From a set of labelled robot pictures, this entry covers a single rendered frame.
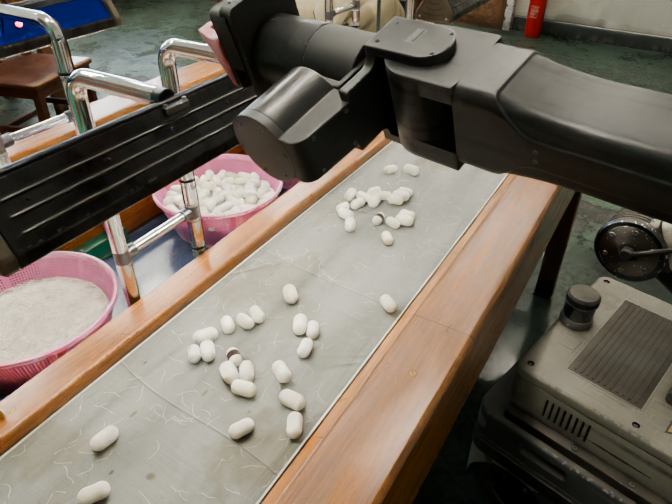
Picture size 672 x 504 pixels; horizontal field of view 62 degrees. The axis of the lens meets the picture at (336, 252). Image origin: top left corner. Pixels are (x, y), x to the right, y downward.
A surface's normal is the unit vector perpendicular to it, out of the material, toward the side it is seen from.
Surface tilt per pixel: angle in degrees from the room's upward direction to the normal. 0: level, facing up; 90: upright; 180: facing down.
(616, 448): 90
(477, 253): 0
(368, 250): 0
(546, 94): 24
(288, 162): 110
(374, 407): 0
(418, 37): 20
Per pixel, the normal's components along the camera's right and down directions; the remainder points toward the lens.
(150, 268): 0.00, -0.81
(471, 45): -0.23, -0.62
